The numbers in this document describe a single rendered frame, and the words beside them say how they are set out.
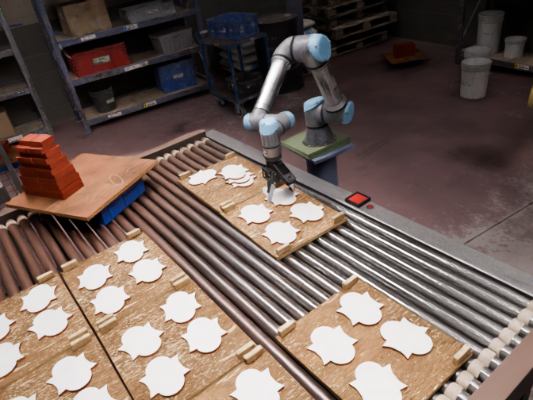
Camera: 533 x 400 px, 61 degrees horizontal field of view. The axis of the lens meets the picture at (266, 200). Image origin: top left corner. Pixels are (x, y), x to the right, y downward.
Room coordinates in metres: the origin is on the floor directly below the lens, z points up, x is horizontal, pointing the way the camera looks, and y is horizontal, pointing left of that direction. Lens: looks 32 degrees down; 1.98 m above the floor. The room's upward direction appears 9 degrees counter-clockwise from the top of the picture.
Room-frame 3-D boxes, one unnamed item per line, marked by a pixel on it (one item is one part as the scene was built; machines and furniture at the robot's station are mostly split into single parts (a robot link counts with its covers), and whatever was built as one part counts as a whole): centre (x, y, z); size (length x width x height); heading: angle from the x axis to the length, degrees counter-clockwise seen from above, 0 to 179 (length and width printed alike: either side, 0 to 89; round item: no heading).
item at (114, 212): (1.89, 0.78, 0.97); 0.31 x 0.31 x 0.10; 61
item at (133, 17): (6.12, 1.08, 1.16); 0.60 x 0.40 x 0.15; 119
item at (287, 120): (1.76, -0.10, 1.23); 0.11 x 0.11 x 0.08; 53
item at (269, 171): (1.68, -0.05, 1.08); 0.09 x 0.08 x 0.12; 30
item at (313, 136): (2.23, -0.34, 0.95); 0.15 x 0.15 x 0.10
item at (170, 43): (6.22, 0.88, 0.76); 0.50 x 0.36 x 0.24; 122
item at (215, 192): (1.89, 0.16, 0.93); 0.41 x 0.35 x 0.02; 31
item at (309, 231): (1.52, -0.05, 0.93); 0.41 x 0.35 x 0.02; 30
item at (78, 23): (5.85, 1.79, 1.26); 0.49 x 0.38 x 0.34; 122
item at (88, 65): (5.82, 1.77, 0.78); 0.66 x 0.45 x 0.28; 116
